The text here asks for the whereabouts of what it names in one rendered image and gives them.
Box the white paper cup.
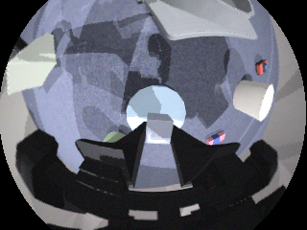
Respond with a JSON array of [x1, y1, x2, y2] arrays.
[[233, 80, 273, 120]]

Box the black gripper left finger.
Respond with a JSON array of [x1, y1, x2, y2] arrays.
[[76, 120, 146, 189]]

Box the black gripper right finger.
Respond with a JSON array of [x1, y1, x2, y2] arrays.
[[170, 126, 241, 188]]

